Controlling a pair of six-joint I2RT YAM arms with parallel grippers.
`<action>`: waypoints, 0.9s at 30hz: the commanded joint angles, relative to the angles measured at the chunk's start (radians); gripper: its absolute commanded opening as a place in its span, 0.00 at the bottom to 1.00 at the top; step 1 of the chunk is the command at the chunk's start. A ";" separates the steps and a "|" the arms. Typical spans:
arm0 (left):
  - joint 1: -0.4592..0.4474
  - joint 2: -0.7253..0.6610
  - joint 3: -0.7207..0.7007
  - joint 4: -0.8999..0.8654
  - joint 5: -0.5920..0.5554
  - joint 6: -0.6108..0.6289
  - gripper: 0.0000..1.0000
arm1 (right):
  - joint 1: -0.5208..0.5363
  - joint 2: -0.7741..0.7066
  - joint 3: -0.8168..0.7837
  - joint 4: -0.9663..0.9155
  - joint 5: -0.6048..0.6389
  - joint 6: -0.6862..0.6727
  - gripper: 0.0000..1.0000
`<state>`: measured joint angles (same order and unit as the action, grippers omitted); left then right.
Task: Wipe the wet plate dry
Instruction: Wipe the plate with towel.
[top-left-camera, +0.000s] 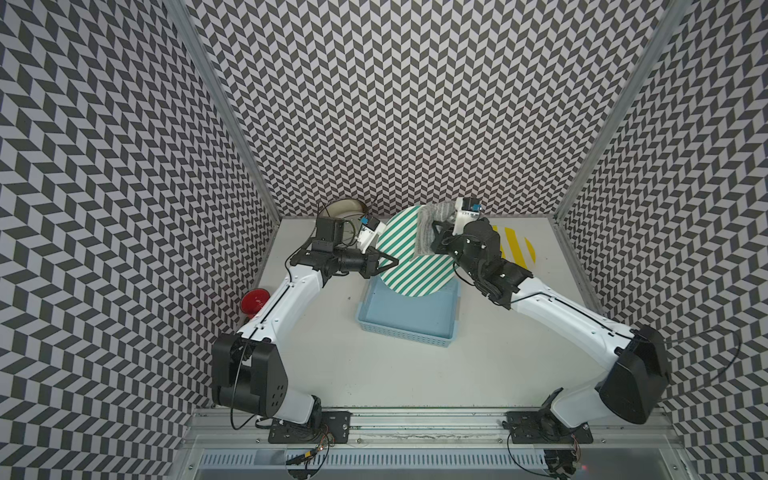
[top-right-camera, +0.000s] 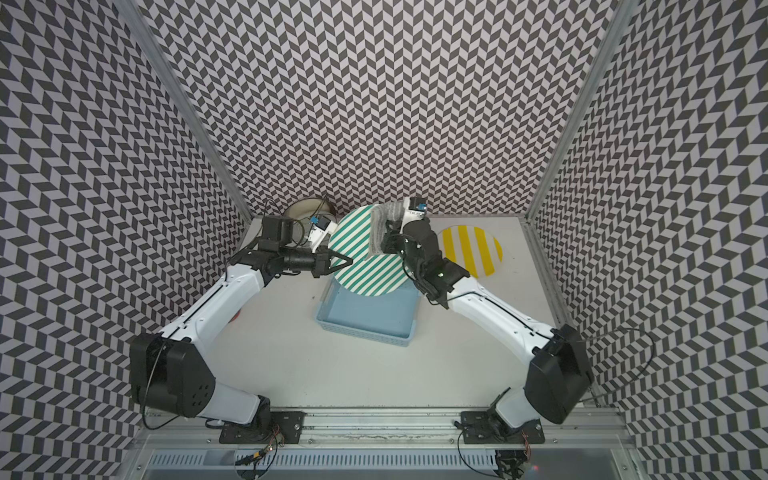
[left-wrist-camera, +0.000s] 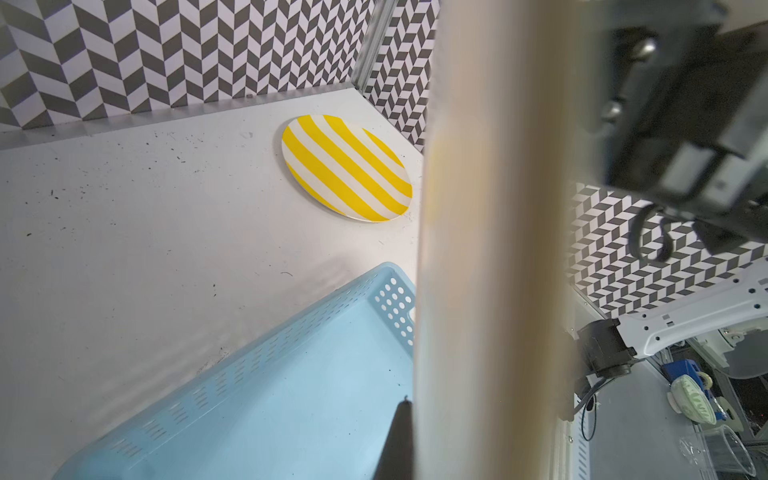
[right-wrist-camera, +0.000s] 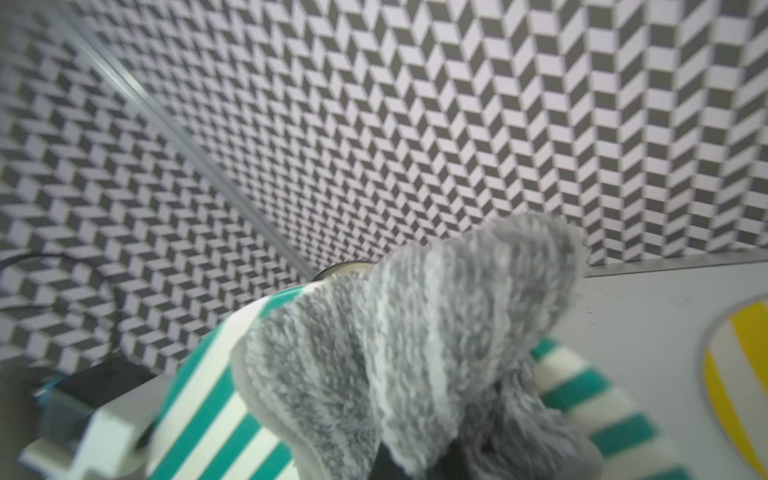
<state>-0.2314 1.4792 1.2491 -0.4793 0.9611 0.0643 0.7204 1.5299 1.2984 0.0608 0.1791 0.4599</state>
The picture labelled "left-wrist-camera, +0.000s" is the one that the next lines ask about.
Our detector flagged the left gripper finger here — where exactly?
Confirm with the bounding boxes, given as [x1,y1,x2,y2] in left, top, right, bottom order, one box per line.
[374,397,414,480]

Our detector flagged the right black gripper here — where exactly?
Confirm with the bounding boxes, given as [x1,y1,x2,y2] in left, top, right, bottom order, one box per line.
[587,1,767,264]

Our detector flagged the green white striped plate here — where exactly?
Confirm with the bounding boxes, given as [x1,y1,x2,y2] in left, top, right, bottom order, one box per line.
[413,1,585,479]

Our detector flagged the yellow white striped plate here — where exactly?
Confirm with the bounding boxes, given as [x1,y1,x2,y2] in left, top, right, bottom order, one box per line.
[281,114,413,223]

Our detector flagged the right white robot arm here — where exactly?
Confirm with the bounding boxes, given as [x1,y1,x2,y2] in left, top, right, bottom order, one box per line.
[567,1,767,379]

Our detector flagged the light blue plastic basket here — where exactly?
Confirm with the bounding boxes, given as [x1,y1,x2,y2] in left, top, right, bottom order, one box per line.
[57,263,415,479]

